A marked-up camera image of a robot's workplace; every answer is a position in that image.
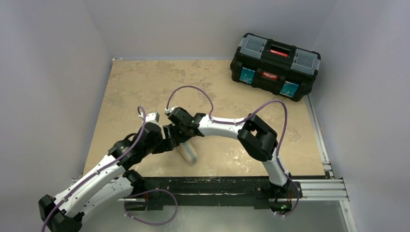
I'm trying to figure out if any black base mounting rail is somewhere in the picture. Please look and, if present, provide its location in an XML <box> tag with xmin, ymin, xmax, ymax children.
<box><xmin>131</xmin><ymin>176</ymin><xmax>303</xmax><ymax>213</ymax></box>

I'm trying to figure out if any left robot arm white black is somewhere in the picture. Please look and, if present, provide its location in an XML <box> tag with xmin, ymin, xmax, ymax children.
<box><xmin>39</xmin><ymin>120</ymin><xmax>184</xmax><ymax>232</ymax></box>

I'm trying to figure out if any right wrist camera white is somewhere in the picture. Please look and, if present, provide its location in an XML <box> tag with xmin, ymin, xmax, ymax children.
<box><xmin>165</xmin><ymin>106</ymin><xmax>178</xmax><ymax>116</ymax></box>

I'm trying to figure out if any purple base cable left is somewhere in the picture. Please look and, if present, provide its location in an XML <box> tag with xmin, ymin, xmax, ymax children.
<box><xmin>124</xmin><ymin>188</ymin><xmax>178</xmax><ymax>226</ymax></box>

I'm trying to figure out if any black toolbox with clear lids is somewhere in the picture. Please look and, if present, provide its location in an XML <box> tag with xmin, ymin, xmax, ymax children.
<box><xmin>230</xmin><ymin>33</ymin><xmax>321</xmax><ymax>102</ymax></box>

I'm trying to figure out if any aluminium frame rail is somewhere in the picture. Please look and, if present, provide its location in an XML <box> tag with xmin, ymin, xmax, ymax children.
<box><xmin>65</xmin><ymin>96</ymin><xmax>358</xmax><ymax>232</ymax></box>

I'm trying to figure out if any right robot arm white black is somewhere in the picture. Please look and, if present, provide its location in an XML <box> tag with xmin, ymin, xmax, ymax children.
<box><xmin>164</xmin><ymin>107</ymin><xmax>291</xmax><ymax>194</ymax></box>

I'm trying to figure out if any white glasses case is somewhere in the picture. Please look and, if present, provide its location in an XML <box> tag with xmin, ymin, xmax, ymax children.
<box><xmin>176</xmin><ymin>141</ymin><xmax>197</xmax><ymax>165</ymax></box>

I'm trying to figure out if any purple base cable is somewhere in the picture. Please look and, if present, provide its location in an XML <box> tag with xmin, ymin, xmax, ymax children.
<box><xmin>124</xmin><ymin>188</ymin><xmax>178</xmax><ymax>226</ymax></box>
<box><xmin>275</xmin><ymin>176</ymin><xmax>304</xmax><ymax>218</ymax></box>

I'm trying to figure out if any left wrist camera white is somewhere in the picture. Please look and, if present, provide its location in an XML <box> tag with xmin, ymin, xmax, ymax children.
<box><xmin>139</xmin><ymin>111</ymin><xmax>160</xmax><ymax>124</ymax></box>

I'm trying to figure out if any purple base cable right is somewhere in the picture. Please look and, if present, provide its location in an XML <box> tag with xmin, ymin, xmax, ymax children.
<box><xmin>275</xmin><ymin>176</ymin><xmax>304</xmax><ymax>218</ymax></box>

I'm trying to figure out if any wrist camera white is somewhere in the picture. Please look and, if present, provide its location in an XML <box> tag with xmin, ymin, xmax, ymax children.
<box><xmin>165</xmin><ymin>106</ymin><xmax>178</xmax><ymax>116</ymax></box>
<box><xmin>139</xmin><ymin>111</ymin><xmax>160</xmax><ymax>124</ymax></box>

